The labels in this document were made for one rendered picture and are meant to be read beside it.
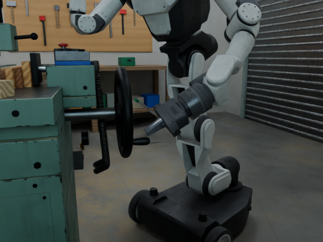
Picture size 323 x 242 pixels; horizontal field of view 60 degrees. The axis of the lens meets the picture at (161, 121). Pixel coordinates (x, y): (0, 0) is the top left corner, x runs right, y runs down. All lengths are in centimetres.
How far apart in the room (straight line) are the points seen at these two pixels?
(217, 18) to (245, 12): 407
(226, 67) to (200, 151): 70
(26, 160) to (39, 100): 15
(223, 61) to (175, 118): 22
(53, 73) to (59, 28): 340
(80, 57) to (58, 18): 341
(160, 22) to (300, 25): 289
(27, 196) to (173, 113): 42
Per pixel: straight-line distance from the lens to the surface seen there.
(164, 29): 124
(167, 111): 80
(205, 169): 157
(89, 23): 132
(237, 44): 93
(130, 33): 440
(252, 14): 98
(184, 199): 170
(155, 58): 452
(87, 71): 86
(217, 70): 83
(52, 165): 71
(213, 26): 499
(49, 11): 428
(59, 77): 86
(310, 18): 386
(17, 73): 87
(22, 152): 71
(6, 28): 87
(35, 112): 65
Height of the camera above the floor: 99
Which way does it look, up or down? 13 degrees down
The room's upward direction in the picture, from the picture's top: straight up
